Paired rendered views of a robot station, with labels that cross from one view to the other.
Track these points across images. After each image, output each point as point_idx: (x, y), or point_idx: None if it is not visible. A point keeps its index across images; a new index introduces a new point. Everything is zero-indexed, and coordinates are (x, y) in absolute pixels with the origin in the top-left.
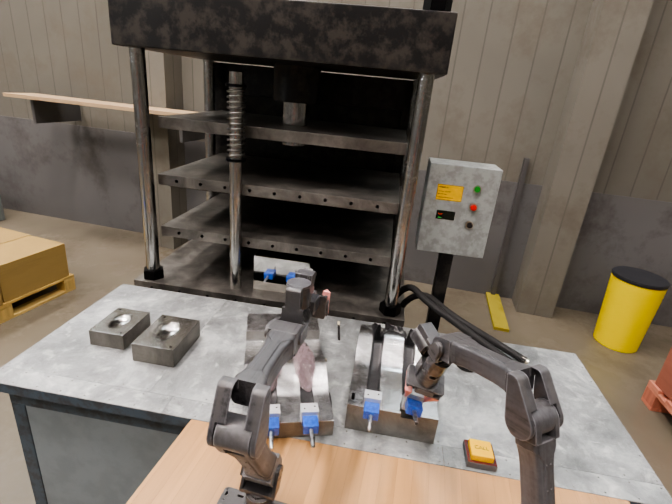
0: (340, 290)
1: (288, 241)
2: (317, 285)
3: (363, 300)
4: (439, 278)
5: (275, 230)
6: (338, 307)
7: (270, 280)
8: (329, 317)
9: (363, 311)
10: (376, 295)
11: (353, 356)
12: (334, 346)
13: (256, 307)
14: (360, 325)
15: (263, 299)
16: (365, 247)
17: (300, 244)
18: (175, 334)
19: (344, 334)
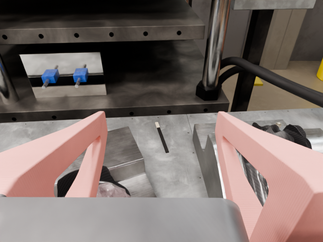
0: (142, 79)
1: (62, 26)
2: (115, 78)
3: (173, 86)
4: (254, 44)
5: (43, 16)
6: (148, 101)
7: (54, 84)
8: (142, 118)
9: (179, 100)
10: (184, 78)
11: (198, 177)
12: (165, 165)
13: (40, 126)
14: (185, 121)
15: (50, 110)
16: (167, 18)
17: (80, 27)
18: None
19: (170, 140)
